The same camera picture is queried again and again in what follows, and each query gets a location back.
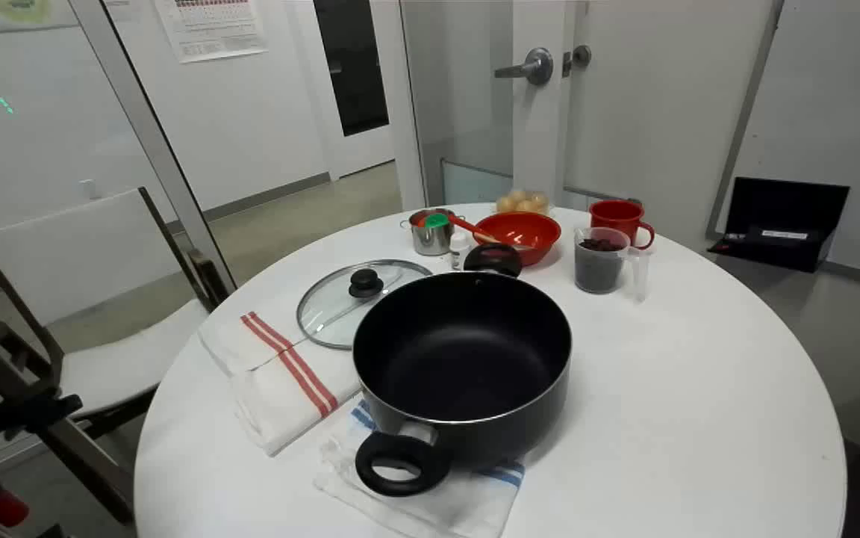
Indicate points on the glass lid with black knob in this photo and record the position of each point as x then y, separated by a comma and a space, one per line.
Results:
329, 316

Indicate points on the black cooking pan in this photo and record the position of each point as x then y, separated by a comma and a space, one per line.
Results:
462, 349

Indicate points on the steel cup with toy vegetables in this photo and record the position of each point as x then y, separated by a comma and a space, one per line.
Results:
430, 237

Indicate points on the red bowl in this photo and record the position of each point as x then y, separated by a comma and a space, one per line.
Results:
523, 237

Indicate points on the yellowish bread rolls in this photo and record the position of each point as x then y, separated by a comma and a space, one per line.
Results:
521, 203

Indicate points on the clear cup with dark contents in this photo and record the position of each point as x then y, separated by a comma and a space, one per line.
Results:
599, 267

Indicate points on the white door with frosted glass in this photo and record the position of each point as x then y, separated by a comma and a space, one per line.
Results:
471, 101

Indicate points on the red mug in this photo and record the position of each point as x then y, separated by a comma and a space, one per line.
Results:
614, 215

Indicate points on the white towel with red stripes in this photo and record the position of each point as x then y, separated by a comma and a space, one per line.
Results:
281, 400

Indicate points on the white door with dark window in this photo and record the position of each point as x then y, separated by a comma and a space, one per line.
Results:
350, 61

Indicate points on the white towel with blue stripes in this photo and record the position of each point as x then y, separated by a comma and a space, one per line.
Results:
471, 503

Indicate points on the white paper poster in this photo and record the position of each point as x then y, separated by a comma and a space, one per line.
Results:
211, 28

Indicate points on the open black case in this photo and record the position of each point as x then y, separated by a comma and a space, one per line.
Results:
783, 215

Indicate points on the poster with green print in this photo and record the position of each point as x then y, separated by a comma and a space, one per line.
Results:
2, 14

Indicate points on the white chair with dark frame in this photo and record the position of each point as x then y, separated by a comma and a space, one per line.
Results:
73, 255

